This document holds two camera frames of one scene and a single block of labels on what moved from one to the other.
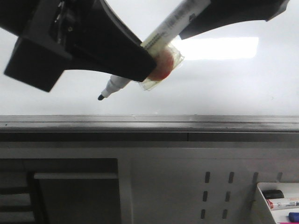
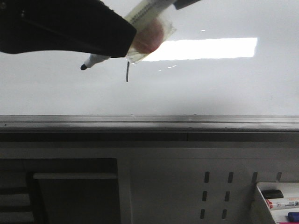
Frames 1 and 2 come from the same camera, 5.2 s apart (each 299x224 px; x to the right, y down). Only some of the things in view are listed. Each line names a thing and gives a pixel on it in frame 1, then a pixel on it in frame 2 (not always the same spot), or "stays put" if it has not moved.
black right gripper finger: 217,12 → 180,4
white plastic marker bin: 290,191 stays put
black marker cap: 273,193 stays put
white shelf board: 75,176 stays put
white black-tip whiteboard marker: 158,42 → 153,27
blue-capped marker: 294,217 stays put
